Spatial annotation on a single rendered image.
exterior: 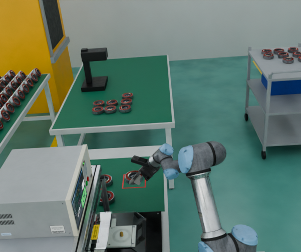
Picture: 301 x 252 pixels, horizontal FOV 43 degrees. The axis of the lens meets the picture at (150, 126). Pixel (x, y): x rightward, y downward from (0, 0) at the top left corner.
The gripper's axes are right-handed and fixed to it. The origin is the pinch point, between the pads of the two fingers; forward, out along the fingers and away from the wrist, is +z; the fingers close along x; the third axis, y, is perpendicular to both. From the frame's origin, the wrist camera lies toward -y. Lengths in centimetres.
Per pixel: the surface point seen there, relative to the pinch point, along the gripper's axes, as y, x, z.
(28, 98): -125, 111, 126
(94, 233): 0, -61, -17
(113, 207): 3.9, -10.7, 19.9
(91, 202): -10, -48, -15
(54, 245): -10, -77, -14
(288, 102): 77, 209, -22
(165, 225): 31.3, -14.9, -3.1
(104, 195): -6.3, -21.0, 5.7
